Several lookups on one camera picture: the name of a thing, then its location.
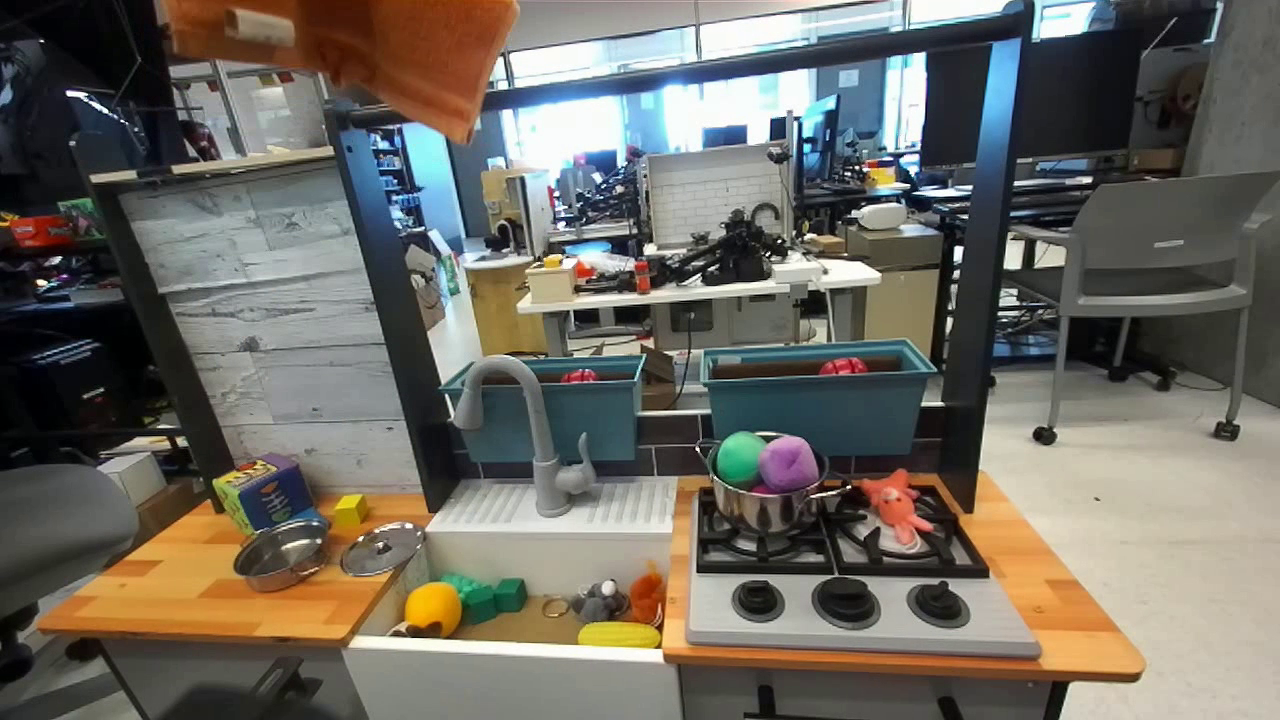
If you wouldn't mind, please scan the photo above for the green toy vegetable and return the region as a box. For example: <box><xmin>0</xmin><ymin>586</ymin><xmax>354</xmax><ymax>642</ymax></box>
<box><xmin>437</xmin><ymin>573</ymin><xmax>531</xmax><ymax>630</ymax></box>

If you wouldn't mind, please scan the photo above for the steel pot lid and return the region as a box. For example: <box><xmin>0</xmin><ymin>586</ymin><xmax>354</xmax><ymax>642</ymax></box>
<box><xmin>336</xmin><ymin>520</ymin><xmax>431</xmax><ymax>582</ymax></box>

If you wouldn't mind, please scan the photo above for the black machine on table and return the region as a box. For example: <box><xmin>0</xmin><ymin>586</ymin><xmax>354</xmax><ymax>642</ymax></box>
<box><xmin>683</xmin><ymin>201</ymin><xmax>793</xmax><ymax>290</ymax></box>

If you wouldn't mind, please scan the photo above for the grey wood-print panel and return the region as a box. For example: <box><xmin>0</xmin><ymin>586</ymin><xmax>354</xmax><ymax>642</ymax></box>
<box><xmin>84</xmin><ymin>142</ymin><xmax>466</xmax><ymax>502</ymax></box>

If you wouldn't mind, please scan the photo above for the steel pot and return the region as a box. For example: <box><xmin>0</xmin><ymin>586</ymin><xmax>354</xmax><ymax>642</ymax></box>
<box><xmin>701</xmin><ymin>446</ymin><xmax>856</xmax><ymax>542</ymax></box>

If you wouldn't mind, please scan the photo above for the orange plush lobster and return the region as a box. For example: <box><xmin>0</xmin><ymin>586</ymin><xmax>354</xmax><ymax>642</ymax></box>
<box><xmin>853</xmin><ymin>466</ymin><xmax>941</xmax><ymax>551</ymax></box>

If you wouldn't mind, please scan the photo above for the grey office chair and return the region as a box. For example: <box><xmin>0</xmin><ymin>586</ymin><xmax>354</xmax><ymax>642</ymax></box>
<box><xmin>0</xmin><ymin>461</ymin><xmax>146</xmax><ymax>692</ymax></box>

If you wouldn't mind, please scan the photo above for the white toy sink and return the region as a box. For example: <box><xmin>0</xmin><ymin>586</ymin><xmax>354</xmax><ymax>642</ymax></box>
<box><xmin>340</xmin><ymin>476</ymin><xmax>690</xmax><ymax>720</ymax></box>

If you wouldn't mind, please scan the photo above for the orange toy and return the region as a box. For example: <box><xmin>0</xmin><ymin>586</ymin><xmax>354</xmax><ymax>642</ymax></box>
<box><xmin>626</xmin><ymin>566</ymin><xmax>670</xmax><ymax>634</ymax></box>

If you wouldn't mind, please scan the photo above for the green plush ball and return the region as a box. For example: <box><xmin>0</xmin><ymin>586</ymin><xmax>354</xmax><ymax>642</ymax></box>
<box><xmin>714</xmin><ymin>428</ymin><xmax>772</xmax><ymax>494</ymax></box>

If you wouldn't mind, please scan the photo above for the grey toy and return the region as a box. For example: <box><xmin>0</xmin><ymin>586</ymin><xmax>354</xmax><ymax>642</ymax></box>
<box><xmin>574</xmin><ymin>577</ymin><xmax>631</xmax><ymax>630</ymax></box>

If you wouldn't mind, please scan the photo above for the white lab table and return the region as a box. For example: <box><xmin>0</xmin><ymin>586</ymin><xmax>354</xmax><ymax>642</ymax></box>
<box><xmin>511</xmin><ymin>256</ymin><xmax>888</xmax><ymax>362</ymax></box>

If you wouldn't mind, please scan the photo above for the teal plastic bin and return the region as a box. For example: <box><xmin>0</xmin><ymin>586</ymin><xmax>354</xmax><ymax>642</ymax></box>
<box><xmin>695</xmin><ymin>335</ymin><xmax>941</xmax><ymax>466</ymax></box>
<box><xmin>440</xmin><ymin>354</ymin><xmax>647</xmax><ymax>469</ymax></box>

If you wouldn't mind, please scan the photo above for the orange towel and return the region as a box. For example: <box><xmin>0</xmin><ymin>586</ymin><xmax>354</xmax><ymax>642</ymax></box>
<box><xmin>157</xmin><ymin>0</ymin><xmax>523</xmax><ymax>150</ymax></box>

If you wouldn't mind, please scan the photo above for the wooden play kitchen counter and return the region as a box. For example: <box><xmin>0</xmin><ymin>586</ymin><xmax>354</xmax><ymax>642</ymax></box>
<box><xmin>38</xmin><ymin>471</ymin><xmax>1153</xmax><ymax>720</ymax></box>

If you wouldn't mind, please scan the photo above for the steel bowl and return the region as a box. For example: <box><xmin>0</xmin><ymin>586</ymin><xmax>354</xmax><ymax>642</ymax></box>
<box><xmin>233</xmin><ymin>516</ymin><xmax>336</xmax><ymax>592</ymax></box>

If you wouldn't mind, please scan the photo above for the grey wheeled chair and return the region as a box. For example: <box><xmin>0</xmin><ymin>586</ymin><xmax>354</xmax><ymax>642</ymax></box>
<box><xmin>1010</xmin><ymin>168</ymin><xmax>1280</xmax><ymax>449</ymax></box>

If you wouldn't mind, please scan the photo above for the white board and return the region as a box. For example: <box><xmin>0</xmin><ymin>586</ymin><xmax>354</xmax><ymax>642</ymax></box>
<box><xmin>639</xmin><ymin>142</ymin><xmax>802</xmax><ymax>253</ymax></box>

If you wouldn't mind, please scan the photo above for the colourful toy box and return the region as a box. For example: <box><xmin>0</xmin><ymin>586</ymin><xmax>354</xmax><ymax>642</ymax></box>
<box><xmin>208</xmin><ymin>453</ymin><xmax>321</xmax><ymax>535</ymax></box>

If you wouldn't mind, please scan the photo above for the yellow toy banana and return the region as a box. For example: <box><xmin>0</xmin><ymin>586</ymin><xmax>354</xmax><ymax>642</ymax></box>
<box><xmin>577</xmin><ymin>620</ymin><xmax>670</xmax><ymax>651</ymax></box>

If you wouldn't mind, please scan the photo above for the grey toy stove top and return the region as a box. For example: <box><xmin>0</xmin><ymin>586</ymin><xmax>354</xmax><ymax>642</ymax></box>
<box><xmin>683</xmin><ymin>476</ymin><xmax>1043</xmax><ymax>663</ymax></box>

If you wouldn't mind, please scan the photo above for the beige small box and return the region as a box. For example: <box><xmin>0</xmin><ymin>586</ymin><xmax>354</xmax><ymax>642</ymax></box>
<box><xmin>523</xmin><ymin>256</ymin><xmax>582</xmax><ymax>310</ymax></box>

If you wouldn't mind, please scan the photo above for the purple plush ball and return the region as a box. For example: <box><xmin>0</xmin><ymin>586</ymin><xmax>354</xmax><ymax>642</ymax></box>
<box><xmin>756</xmin><ymin>434</ymin><xmax>825</xmax><ymax>502</ymax></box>

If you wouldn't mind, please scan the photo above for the black stove knob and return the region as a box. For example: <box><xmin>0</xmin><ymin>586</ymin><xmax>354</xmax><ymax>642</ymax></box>
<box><xmin>814</xmin><ymin>573</ymin><xmax>886</xmax><ymax>634</ymax></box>
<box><xmin>727</xmin><ymin>577</ymin><xmax>787</xmax><ymax>630</ymax></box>
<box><xmin>910</xmin><ymin>577</ymin><xmax>972</xmax><ymax>634</ymax></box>

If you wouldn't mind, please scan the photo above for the yellow round toy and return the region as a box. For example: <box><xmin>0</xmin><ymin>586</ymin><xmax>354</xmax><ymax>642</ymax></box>
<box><xmin>397</xmin><ymin>582</ymin><xmax>470</xmax><ymax>642</ymax></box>

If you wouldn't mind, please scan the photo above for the grey toy faucet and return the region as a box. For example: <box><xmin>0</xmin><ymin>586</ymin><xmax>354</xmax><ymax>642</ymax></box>
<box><xmin>451</xmin><ymin>354</ymin><xmax>600</xmax><ymax>525</ymax></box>

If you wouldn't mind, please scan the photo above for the yellow toy cube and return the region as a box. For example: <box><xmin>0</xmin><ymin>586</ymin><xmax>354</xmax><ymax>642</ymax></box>
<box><xmin>328</xmin><ymin>494</ymin><xmax>377</xmax><ymax>535</ymax></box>

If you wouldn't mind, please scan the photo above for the black metal rod frame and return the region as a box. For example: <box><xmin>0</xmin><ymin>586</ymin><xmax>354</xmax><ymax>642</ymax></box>
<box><xmin>324</xmin><ymin>0</ymin><xmax>1035</xmax><ymax>516</ymax></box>

